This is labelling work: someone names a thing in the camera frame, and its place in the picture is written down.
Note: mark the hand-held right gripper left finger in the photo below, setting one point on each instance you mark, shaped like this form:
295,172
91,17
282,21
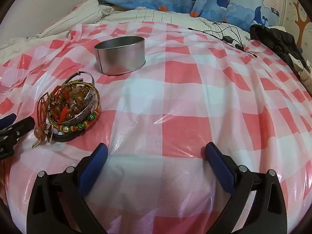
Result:
95,165

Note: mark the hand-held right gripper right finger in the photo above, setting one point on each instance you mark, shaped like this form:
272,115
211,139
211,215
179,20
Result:
219,165

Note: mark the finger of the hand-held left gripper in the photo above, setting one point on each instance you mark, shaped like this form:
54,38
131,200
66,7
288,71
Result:
23,126
8,121

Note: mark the wide engraved silver bangle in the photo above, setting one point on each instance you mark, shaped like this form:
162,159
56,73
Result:
80,117

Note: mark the thin silver bangle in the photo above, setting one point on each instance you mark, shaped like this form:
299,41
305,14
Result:
85,73

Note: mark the round silver metal tin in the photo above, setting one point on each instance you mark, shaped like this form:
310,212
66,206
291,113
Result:
119,56

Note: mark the red white checkered plastic cloth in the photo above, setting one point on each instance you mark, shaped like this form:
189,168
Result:
182,126

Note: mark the white striped duvet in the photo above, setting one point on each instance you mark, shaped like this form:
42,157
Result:
73,17

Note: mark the crumpled white paper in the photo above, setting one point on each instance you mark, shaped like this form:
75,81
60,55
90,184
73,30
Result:
304,74

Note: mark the black jacket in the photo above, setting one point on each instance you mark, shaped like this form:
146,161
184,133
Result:
275,39

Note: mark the white headboard with tree print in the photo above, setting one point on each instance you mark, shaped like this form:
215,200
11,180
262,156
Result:
292,14

